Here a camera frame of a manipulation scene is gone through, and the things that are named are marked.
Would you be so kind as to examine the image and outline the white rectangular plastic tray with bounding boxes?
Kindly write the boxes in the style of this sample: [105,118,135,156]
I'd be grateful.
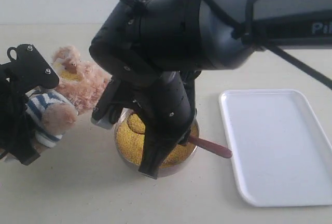
[218,89,331,207]

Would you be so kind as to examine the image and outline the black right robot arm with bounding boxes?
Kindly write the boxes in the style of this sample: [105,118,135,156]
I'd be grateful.
[89,0,331,179]

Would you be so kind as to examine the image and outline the yellow millet grains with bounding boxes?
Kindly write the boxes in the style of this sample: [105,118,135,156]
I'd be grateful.
[115,113,196,169]

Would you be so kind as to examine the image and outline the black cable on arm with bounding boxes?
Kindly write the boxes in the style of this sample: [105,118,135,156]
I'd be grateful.
[91,0,332,91]

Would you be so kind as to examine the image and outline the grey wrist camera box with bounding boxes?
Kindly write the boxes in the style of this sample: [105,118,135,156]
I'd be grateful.
[90,78,122,130]

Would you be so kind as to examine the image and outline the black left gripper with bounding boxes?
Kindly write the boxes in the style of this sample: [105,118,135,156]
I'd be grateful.
[1,44,59,165]

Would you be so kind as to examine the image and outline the dark wooden spoon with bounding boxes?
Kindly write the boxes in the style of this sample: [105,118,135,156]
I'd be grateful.
[127,114,232,159]

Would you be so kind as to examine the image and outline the teddy bear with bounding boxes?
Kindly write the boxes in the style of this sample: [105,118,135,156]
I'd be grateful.
[0,45,112,162]

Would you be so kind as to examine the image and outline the metal bowl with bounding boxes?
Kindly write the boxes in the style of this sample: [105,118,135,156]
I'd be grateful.
[114,109,197,172]

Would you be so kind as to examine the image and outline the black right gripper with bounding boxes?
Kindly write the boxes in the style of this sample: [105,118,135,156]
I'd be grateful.
[111,72,196,179]

